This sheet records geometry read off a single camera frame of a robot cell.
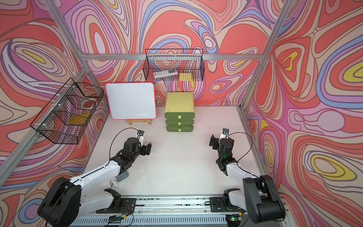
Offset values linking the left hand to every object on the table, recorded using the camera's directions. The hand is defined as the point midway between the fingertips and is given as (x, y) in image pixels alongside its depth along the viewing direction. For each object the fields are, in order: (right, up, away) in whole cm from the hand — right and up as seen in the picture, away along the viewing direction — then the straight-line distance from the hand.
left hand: (144, 141), depth 88 cm
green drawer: (+22, +12, +8) cm, 26 cm away
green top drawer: (+22, +16, +1) cm, 27 cm away
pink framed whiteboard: (-14, +27, +15) cm, 34 cm away
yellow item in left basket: (-30, +14, -16) cm, 37 cm away
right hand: (+48, +1, +2) cm, 48 cm away
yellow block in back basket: (+26, +42, +4) cm, 49 cm away
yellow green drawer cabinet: (+22, +19, +1) cm, 30 cm away
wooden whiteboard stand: (-16, +12, +20) cm, 28 cm away
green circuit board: (-10, -36, -17) cm, 41 cm away
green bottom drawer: (+22, +7, +13) cm, 26 cm away
